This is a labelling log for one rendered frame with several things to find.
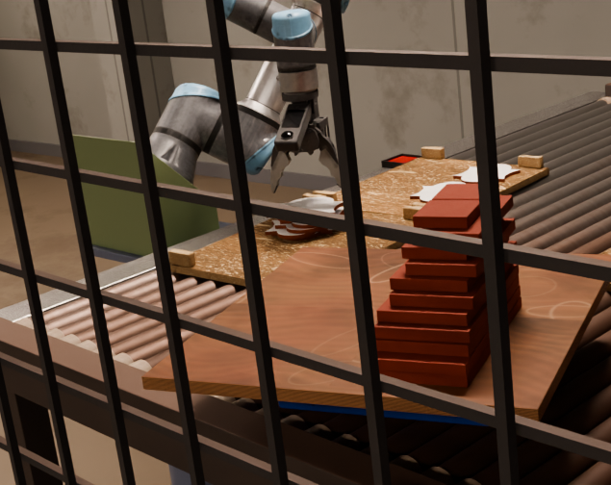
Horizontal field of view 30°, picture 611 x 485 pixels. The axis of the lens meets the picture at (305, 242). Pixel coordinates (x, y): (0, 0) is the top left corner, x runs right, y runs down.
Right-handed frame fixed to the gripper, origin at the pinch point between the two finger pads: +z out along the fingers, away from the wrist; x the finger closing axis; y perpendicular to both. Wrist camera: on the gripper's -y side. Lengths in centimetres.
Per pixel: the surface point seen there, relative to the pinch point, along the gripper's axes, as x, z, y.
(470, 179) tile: -26.5, 7.0, 31.7
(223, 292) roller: 8.8, 9.8, -28.0
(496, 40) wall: 8, 20, 311
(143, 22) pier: 219, 9, 398
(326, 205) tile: -3.1, 2.8, 1.1
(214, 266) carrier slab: 13.7, 7.9, -19.6
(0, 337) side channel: 37, 6, -57
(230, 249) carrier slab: 13.9, 7.8, -10.2
